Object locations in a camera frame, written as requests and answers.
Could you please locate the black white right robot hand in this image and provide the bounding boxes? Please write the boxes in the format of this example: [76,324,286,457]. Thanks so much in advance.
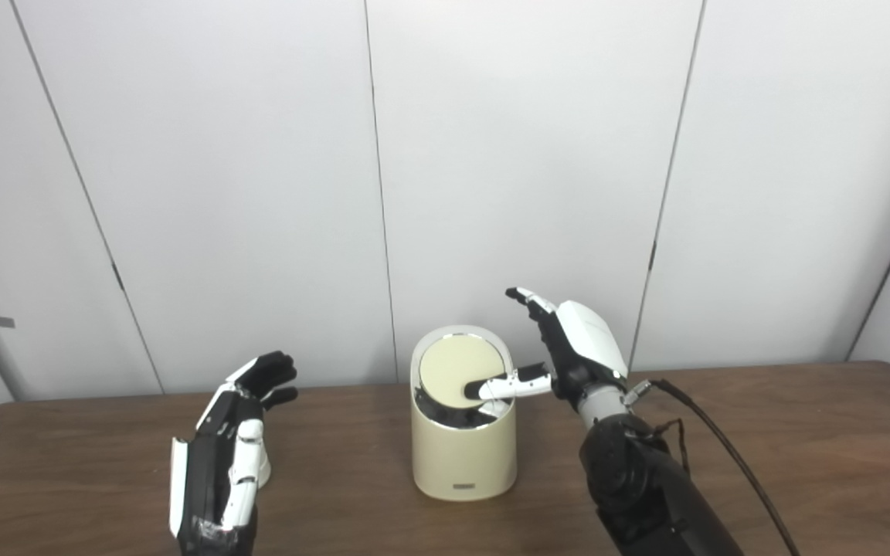
[464,286,631,414]

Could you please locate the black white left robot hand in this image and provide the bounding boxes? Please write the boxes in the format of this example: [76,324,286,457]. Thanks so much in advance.
[169,351,299,556]

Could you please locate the cream-colored lidded bin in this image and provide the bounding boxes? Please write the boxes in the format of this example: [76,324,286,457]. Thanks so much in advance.
[411,325,518,502]

